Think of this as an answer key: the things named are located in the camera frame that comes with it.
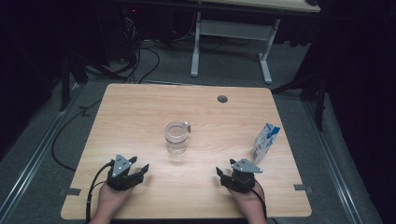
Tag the round grey table grommet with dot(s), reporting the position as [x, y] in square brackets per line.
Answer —
[222, 99]

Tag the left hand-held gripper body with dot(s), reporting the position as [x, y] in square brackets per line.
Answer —
[120, 169]

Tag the black metal stand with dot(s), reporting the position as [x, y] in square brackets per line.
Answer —
[65, 84]
[319, 99]

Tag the person's left hand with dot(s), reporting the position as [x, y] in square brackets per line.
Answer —
[110, 200]

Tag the grey tape piece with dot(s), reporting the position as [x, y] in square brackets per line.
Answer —
[302, 187]
[74, 192]

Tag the person's right hand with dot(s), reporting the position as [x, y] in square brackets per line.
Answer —
[250, 202]

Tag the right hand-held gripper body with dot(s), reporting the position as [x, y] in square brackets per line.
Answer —
[244, 179]

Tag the white and blue pouch bag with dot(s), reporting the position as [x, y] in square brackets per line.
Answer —
[264, 144]

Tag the dark device with red light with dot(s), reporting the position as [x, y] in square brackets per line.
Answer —
[132, 18]

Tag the white metal frame desk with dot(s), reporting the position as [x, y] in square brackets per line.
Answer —
[233, 29]

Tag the metal floor rail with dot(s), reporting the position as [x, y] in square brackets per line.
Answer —
[34, 155]
[333, 161]

